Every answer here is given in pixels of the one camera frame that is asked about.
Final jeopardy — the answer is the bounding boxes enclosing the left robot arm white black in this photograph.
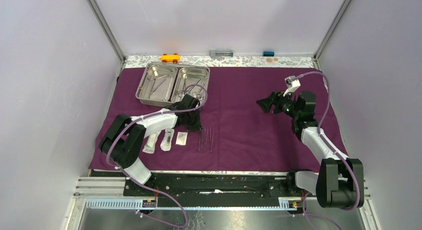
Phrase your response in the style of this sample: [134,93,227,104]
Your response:
[99,94,203,196]

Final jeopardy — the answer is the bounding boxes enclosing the long white sterile packet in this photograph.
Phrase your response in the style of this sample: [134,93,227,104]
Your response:
[142,131,161,154]

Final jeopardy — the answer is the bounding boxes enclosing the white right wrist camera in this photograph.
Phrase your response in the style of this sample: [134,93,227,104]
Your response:
[283,76,301,96]

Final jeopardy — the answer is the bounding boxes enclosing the perforated steel instrument tray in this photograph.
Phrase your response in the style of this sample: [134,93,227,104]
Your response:
[135,62,210,107]

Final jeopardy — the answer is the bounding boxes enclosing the steel tweezers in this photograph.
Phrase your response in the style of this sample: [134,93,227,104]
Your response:
[198,130,203,151]
[210,127,214,152]

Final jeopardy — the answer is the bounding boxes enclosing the purple cloth wrap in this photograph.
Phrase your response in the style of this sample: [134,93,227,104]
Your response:
[88,66,349,172]

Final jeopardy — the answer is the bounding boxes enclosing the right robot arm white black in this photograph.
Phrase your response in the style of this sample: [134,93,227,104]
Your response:
[256,91,364,210]

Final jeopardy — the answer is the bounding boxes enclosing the steel scalpel handle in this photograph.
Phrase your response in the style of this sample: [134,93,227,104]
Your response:
[203,127,209,152]

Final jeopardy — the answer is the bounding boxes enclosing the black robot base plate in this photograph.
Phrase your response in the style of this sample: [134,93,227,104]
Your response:
[123,172,306,207]

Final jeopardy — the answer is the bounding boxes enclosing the small white sterile packet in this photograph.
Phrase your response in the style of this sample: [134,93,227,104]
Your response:
[175,132,188,146]

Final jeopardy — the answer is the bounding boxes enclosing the steel surgical forceps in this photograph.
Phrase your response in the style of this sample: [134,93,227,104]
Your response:
[176,78,201,98]

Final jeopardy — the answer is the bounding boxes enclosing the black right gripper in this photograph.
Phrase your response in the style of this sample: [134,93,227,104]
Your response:
[256,88,301,119]

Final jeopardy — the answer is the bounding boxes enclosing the blue plastic block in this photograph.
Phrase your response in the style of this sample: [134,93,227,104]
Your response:
[262,51,275,57]

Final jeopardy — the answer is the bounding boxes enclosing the slotted grey cable duct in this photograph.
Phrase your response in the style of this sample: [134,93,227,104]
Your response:
[86,198,297,211]

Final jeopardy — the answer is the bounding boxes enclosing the orange toy car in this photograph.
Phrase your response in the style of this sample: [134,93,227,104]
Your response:
[160,53,181,64]

